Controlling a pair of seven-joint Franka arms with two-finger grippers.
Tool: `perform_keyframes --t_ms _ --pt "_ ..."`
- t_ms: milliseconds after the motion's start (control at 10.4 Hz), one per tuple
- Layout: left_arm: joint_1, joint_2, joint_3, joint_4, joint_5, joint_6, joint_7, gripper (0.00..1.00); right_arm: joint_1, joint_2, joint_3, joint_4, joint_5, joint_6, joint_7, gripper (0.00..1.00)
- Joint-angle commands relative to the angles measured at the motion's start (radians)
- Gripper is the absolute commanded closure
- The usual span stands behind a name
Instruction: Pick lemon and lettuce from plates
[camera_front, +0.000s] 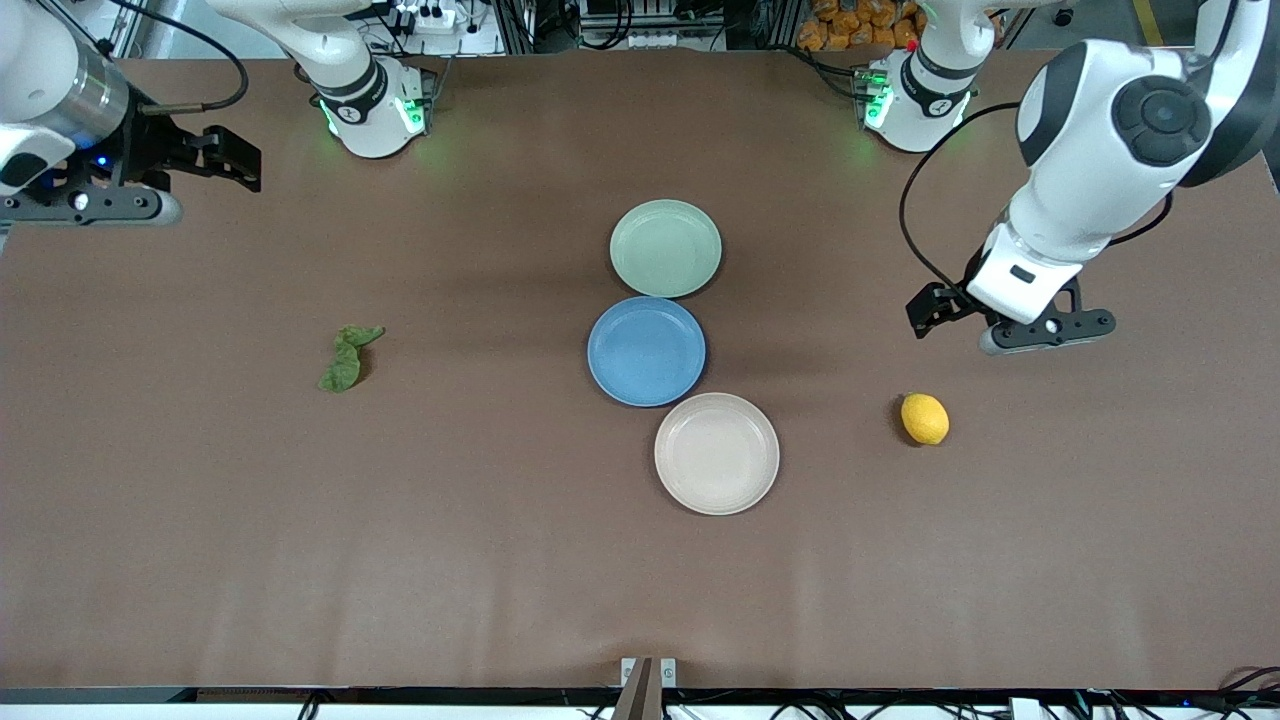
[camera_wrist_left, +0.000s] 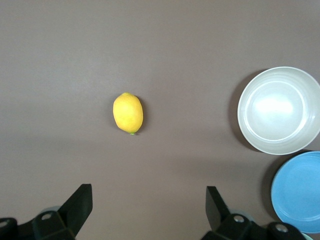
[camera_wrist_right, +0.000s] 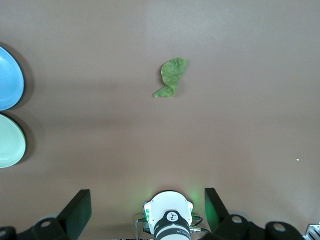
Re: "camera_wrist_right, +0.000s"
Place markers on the aluminium frame profile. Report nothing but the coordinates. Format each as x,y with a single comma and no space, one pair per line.
313,232

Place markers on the blue round plate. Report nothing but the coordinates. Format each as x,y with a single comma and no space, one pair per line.
8,80

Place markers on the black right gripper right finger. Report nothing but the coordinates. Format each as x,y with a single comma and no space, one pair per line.
215,212

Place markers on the green round plate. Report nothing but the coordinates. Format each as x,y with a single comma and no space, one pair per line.
10,142

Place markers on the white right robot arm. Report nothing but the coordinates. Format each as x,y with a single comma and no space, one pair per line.
170,205

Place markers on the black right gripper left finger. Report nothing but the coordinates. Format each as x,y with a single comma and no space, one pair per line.
75,212

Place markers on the green lettuce leaf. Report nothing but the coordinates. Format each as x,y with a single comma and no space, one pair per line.
172,72

